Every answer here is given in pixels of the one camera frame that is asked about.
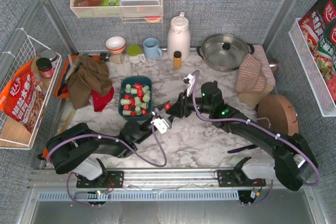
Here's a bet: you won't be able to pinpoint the green capsule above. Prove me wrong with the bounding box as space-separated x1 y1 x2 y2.
140 102 149 109
120 98 131 106

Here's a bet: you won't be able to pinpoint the teal storage basket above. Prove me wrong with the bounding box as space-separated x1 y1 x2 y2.
118 76 153 121

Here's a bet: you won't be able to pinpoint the pink striped towel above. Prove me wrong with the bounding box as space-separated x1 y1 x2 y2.
235 54 266 93

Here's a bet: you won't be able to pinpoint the red cloth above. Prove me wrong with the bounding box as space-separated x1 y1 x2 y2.
92 87 114 112

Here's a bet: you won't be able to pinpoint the brown cloth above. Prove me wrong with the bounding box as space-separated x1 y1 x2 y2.
67 56 112 110

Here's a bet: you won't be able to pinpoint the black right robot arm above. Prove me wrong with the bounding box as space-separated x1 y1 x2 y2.
166 81 321 191

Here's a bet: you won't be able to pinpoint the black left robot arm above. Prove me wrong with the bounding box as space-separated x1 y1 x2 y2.
43 101 172 174

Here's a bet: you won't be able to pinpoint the orange spice bottle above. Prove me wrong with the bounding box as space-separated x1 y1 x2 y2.
173 51 182 69

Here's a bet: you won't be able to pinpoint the brown cardboard sheet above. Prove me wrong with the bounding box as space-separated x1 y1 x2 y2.
238 83 274 109

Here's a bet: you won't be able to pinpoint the steel pot with lid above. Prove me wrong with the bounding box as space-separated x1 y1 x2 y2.
196 34 255 72

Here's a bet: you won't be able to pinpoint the green lid cup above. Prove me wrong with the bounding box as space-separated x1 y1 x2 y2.
127 45 146 64

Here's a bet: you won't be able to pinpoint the blue mug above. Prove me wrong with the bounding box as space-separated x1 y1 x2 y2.
143 38 163 59

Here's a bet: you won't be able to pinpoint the white thermos jug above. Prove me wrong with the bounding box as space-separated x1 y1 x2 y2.
167 12 191 62

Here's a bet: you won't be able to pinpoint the pepper grinder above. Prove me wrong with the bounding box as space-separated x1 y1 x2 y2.
99 52 124 64

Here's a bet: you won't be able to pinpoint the round wooden board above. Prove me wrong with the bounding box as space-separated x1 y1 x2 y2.
257 94 299 136

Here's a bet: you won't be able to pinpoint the white orange bowl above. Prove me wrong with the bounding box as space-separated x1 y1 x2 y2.
105 36 125 54

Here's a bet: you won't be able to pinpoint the pink egg tray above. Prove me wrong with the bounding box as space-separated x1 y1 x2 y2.
252 45 276 87

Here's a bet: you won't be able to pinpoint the orange tray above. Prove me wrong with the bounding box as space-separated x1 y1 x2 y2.
54 55 102 99

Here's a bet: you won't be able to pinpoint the clear plastic containers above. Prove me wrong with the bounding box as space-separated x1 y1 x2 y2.
119 0 161 17

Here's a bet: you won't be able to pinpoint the orange cup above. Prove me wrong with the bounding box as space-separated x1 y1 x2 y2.
43 148 48 160

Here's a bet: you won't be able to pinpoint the silver lid jar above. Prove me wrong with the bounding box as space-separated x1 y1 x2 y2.
41 49 58 62

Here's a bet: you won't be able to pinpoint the red lid jar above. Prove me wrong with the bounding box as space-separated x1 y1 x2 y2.
36 58 54 78

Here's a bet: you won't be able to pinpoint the red snack bag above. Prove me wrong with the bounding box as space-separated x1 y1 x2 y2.
1 61 44 133

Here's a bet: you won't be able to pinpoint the red seasoning packet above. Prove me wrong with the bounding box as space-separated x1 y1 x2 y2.
299 0 335 101

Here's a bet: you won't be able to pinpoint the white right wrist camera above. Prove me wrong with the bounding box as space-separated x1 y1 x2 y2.
183 72 196 97

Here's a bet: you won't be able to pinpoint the purple handled knife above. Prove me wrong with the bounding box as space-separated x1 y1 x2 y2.
227 144 257 154

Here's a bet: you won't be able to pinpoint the white mesh wall basket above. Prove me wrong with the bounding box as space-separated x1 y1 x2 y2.
288 18 335 118

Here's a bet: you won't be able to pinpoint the white wire basket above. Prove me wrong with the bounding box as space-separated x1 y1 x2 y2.
1 28 62 150

